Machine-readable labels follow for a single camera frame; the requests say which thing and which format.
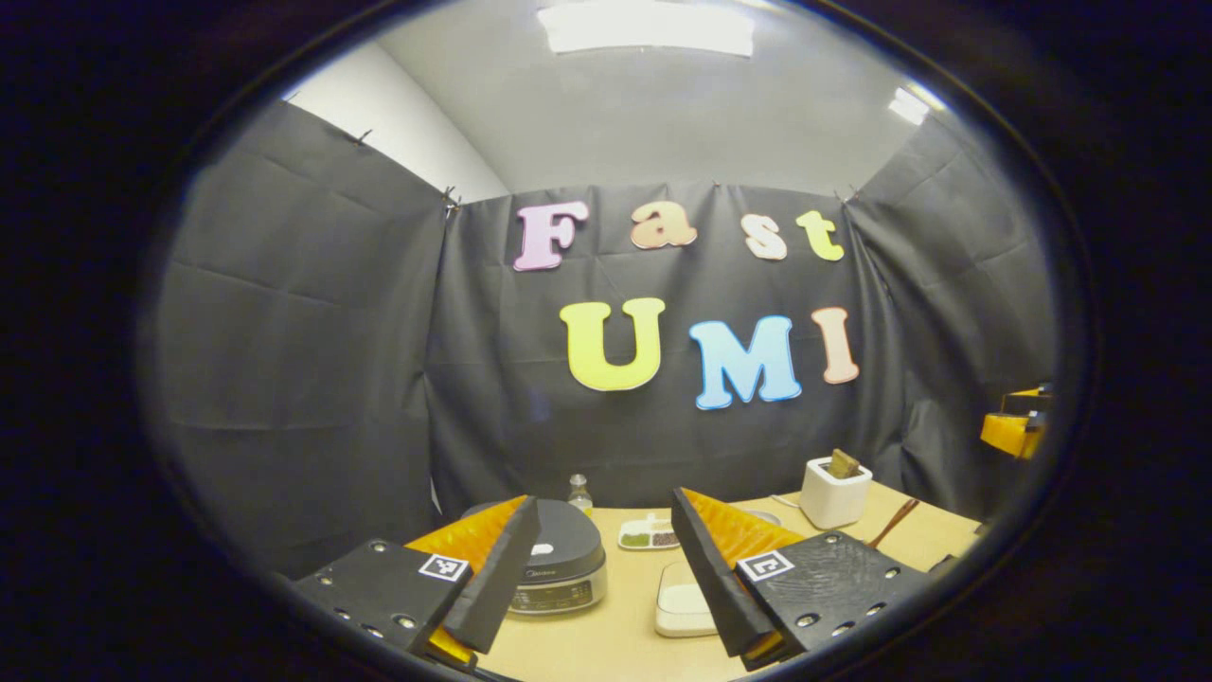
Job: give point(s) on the black backdrop cloth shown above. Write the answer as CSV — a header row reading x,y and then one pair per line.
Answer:
x,y
312,332

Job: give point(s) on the white divided grain dish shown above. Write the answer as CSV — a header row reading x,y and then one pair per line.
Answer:
x,y
647,535

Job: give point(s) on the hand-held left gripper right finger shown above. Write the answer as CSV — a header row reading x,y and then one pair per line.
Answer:
x,y
715,578

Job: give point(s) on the large ceiling light panel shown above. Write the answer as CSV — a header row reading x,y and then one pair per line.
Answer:
x,y
644,26

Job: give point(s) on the small glass bottle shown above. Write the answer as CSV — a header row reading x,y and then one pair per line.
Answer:
x,y
579,494

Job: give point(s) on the brown toast slice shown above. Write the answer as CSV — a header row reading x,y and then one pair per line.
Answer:
x,y
843,464

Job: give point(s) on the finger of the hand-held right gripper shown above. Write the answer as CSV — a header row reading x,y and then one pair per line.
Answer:
x,y
1006,431

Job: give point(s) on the brown wooden spoon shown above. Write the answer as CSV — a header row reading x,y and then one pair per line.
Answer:
x,y
895,523

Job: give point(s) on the white toaster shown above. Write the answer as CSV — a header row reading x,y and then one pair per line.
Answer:
x,y
833,497

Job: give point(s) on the round white plate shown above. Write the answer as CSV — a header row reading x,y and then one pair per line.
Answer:
x,y
765,517

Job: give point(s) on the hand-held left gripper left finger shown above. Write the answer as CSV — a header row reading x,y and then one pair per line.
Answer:
x,y
497,587

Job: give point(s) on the grey rice cooker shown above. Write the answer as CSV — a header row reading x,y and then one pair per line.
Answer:
x,y
568,568

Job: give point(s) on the small ceiling light panel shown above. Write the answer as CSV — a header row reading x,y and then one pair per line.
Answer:
x,y
909,106

